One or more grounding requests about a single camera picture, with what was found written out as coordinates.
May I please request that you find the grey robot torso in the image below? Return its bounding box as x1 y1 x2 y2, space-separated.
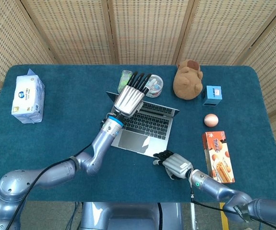
80 202 184 230

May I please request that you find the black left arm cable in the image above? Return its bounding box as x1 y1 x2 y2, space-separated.
7 117 109 230

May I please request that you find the blue felt table cover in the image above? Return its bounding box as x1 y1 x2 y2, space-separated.
0 64 276 202

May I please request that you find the plastic water bottle green label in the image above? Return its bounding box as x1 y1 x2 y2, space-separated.
117 69 133 94

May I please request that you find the blue cable under table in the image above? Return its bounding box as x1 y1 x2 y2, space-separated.
69 202 81 227

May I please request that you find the white table leg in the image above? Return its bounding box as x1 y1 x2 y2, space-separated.
190 202 198 230

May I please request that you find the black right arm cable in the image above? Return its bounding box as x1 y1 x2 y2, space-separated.
189 176 276 230

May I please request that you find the pink beige ball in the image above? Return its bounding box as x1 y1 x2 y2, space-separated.
204 114 218 127

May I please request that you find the white tissue pack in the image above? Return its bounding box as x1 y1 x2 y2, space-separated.
11 68 45 124

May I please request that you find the orange snack box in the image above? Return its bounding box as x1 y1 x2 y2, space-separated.
202 131 235 184

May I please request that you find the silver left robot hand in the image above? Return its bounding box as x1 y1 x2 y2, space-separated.
113 71 153 118

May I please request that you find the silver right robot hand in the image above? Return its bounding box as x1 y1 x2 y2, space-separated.
153 150 193 180

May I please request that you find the clear round plastic jar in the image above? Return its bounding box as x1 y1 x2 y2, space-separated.
145 74 164 98

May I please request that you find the silver laptop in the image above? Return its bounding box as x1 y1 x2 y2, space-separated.
106 91 180 158

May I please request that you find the woven wooden folding screen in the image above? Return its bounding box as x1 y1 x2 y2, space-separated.
0 0 276 190

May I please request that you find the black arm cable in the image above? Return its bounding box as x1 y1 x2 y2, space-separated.
7 117 109 230
189 176 276 230

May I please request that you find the small blue cardboard box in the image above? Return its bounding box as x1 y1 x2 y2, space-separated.
201 85 223 107

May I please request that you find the brown plush bear toy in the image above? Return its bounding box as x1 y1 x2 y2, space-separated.
173 59 204 100

